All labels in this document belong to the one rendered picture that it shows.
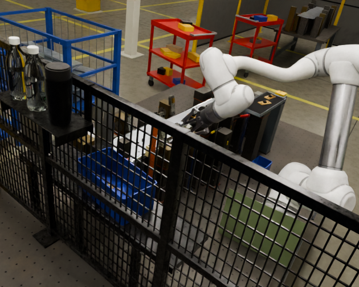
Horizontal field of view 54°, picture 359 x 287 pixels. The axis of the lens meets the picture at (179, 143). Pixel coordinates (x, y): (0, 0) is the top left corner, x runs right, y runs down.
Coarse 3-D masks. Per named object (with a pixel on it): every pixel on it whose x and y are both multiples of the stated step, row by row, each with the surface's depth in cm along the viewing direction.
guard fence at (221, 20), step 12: (204, 0) 620; (216, 0) 656; (228, 0) 697; (240, 0) 738; (252, 0) 798; (264, 0) 859; (204, 12) 636; (216, 12) 674; (228, 12) 717; (240, 12) 768; (252, 12) 825; (264, 12) 882; (204, 24) 654; (216, 24) 694; (228, 24) 740; (240, 24) 795; (216, 36) 715; (228, 36) 760; (192, 48) 656
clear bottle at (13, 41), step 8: (16, 40) 107; (16, 48) 108; (8, 56) 109; (16, 56) 109; (24, 56) 111; (8, 64) 109; (16, 64) 109; (24, 64) 111; (8, 72) 111; (16, 72) 110; (8, 80) 113; (16, 80) 112; (24, 80) 113; (16, 88) 113; (24, 88) 114; (16, 96) 115; (24, 96) 115
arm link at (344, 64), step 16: (336, 48) 154; (352, 48) 148; (336, 64) 152; (352, 64) 147; (336, 80) 152; (352, 80) 148; (336, 96) 153; (352, 96) 151; (336, 112) 152; (352, 112) 152; (336, 128) 152; (336, 144) 152; (320, 160) 158; (336, 160) 153; (320, 176) 153; (336, 176) 150; (320, 192) 152; (336, 192) 148; (352, 192) 149; (352, 208) 151
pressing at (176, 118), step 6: (204, 102) 239; (210, 102) 241; (192, 108) 229; (180, 114) 219; (186, 114) 220; (168, 120) 210; (174, 120) 211; (180, 120) 212; (150, 126) 201; (132, 132) 193; (132, 138) 187; (138, 138) 188; (114, 144) 180; (132, 144) 182; (156, 144) 185; (132, 150) 177; (138, 150) 178; (144, 150) 179; (138, 156) 173; (144, 156) 174; (132, 162) 169
